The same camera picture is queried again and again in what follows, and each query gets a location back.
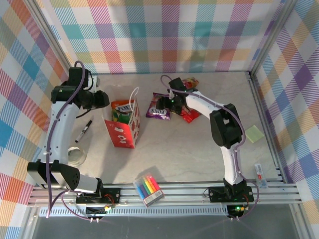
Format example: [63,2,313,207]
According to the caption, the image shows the purple Fox's candy bag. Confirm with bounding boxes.
[146,92,172,121]

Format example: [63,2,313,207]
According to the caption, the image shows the orange Fox's fruits candy bag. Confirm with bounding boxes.
[111,100,133,115]

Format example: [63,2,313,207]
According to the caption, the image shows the red snack bag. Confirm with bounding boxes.
[179,77,202,124]

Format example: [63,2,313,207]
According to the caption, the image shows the red paper bag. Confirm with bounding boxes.
[104,86,141,149]

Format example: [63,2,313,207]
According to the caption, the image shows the black marker pen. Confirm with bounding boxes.
[75,120,93,143]

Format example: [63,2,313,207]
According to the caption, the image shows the clear tape roll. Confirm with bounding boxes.
[67,146,88,166]

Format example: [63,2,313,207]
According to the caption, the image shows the pack of coloured markers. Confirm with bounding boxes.
[133,173,165,208]

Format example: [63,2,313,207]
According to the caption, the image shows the yellow sticky note pad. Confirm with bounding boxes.
[245,125,265,144]

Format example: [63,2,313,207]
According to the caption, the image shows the left circuit board with LED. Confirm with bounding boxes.
[85,204,117,218]

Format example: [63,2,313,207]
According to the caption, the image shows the circuit board with led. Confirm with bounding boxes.
[228,204,250,216]
[85,204,117,218]

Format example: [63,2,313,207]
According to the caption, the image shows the right circuit board with LED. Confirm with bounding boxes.
[228,204,250,216]

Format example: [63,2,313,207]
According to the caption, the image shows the aluminium frame post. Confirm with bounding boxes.
[249,0,300,77]
[24,0,77,79]

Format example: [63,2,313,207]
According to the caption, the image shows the aluminium front rail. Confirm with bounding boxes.
[27,182,304,207]

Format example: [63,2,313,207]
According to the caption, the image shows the aluminium side rail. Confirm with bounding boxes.
[248,71,290,184]

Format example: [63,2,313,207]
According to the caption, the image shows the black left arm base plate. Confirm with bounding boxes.
[76,187,121,204]

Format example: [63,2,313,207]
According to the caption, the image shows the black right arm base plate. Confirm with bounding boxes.
[208,186,254,203]

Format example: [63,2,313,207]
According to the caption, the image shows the grey slotted cable duct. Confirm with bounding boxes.
[39,205,230,218]

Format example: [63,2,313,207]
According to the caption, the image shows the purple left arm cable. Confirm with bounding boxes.
[45,60,105,221]

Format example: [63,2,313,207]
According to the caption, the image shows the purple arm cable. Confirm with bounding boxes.
[160,74,262,221]
[45,60,105,221]

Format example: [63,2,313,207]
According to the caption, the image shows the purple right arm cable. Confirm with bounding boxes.
[160,74,262,221]

